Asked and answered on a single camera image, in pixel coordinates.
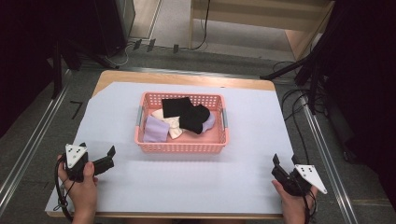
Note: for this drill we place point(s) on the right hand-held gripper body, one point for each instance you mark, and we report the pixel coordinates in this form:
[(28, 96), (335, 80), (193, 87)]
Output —
[(294, 183)]

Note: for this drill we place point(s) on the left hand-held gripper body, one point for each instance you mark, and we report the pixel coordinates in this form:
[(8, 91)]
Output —
[(76, 169)]

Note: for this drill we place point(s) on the person's right hand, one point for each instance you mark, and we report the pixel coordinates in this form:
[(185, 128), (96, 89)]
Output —
[(291, 202)]

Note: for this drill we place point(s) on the person's left hand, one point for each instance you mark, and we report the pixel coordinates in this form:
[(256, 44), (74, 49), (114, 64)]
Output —
[(82, 191)]

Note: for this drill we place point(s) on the purple sock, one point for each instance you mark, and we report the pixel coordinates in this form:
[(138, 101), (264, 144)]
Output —
[(209, 123), (155, 130)]

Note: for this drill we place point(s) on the white sock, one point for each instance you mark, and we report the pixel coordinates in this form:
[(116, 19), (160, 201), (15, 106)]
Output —
[(175, 126)]

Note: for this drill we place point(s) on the pink plastic basket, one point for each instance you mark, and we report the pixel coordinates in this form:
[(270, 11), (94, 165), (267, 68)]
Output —
[(186, 143)]

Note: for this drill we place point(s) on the white table sheet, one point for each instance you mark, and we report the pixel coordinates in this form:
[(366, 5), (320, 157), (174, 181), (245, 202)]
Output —
[(186, 180)]

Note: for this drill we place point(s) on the black sock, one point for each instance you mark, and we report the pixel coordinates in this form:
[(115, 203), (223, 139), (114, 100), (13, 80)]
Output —
[(186, 113)]

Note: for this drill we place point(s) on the wooden table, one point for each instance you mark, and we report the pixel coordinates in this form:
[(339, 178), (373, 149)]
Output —
[(174, 77)]

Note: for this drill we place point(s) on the black cabinet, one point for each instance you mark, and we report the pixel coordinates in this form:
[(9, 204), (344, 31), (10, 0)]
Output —
[(112, 25)]

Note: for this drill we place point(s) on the wooden furniture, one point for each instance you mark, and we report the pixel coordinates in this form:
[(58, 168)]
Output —
[(249, 18)]

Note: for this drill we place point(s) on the metal floor rail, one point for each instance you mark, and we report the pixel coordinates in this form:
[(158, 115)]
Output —
[(28, 149), (330, 168)]

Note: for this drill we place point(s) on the black frame stand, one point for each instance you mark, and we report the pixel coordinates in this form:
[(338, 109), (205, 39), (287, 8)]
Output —
[(314, 65)]

